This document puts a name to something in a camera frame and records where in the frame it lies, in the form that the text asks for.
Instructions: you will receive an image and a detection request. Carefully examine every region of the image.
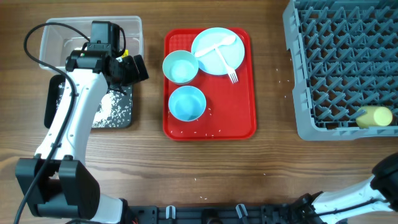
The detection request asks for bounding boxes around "yellow snack wrapper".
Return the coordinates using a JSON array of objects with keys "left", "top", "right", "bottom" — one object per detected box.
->
[{"left": 118, "top": 50, "right": 129, "bottom": 60}]

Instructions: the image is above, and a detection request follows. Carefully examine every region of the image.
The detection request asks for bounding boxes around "white rice pile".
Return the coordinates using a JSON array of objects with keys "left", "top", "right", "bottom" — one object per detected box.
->
[{"left": 55, "top": 81, "right": 132, "bottom": 128}]

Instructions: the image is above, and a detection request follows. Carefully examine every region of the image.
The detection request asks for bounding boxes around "blue bowl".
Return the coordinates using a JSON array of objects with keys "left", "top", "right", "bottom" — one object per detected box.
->
[{"left": 168, "top": 86, "right": 207, "bottom": 122}]

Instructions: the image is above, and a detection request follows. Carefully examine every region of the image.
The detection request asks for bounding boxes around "yellow plastic cup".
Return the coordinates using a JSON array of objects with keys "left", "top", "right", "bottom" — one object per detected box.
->
[{"left": 356, "top": 106, "right": 393, "bottom": 128}]

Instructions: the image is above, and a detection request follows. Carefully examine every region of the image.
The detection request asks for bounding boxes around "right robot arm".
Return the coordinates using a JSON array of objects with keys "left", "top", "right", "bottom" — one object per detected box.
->
[{"left": 287, "top": 153, "right": 397, "bottom": 223}]

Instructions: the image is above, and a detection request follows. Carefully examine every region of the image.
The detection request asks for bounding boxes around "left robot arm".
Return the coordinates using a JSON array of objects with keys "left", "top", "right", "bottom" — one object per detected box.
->
[{"left": 15, "top": 21, "right": 149, "bottom": 223}]

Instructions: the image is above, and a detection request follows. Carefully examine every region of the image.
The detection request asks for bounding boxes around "grey dishwasher rack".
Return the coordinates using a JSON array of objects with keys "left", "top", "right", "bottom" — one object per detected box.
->
[{"left": 282, "top": 0, "right": 397, "bottom": 141}]

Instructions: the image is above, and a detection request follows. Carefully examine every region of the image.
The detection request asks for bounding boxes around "black plastic tray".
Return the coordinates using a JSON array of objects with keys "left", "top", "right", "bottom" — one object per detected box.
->
[{"left": 44, "top": 73, "right": 134, "bottom": 130}]

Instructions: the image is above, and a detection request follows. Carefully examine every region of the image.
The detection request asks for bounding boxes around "mint green bowl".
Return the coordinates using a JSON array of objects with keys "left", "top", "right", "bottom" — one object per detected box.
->
[{"left": 162, "top": 50, "right": 199, "bottom": 85}]

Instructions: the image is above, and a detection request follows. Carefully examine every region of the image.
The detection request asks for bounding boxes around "clear plastic bin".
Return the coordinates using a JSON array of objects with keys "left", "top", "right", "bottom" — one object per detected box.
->
[{"left": 39, "top": 16, "right": 144, "bottom": 71}]

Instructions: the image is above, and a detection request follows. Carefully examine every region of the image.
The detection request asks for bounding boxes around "white plastic fork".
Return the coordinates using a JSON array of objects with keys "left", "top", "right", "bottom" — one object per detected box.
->
[{"left": 215, "top": 48, "right": 238, "bottom": 83}]

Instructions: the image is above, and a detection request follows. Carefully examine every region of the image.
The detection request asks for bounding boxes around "white plastic spoon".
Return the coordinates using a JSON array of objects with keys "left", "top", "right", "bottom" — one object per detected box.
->
[{"left": 194, "top": 35, "right": 236, "bottom": 57}]

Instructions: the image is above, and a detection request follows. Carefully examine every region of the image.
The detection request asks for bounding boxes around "light blue plate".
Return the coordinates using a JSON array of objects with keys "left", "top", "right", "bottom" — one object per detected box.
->
[{"left": 190, "top": 27, "right": 246, "bottom": 76}]

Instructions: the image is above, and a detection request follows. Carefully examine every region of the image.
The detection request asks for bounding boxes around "red serving tray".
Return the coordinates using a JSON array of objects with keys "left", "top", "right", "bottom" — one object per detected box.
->
[{"left": 162, "top": 27, "right": 257, "bottom": 141}]

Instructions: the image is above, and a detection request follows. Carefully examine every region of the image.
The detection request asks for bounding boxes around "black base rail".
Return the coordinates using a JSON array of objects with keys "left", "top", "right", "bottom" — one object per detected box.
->
[{"left": 120, "top": 204, "right": 322, "bottom": 224}]

